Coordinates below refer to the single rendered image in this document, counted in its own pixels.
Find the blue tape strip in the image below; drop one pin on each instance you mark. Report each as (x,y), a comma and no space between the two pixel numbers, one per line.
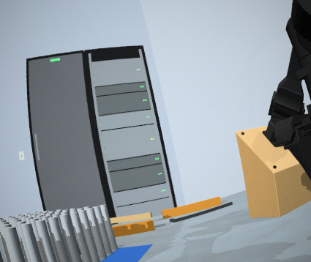
(127,254)

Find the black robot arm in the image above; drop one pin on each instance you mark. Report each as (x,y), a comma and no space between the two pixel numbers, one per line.
(288,100)

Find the tan flat bar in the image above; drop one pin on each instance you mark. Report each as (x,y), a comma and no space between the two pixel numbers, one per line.
(130,218)

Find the orange flat bar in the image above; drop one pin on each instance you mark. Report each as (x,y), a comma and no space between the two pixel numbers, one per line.
(193,207)
(133,228)

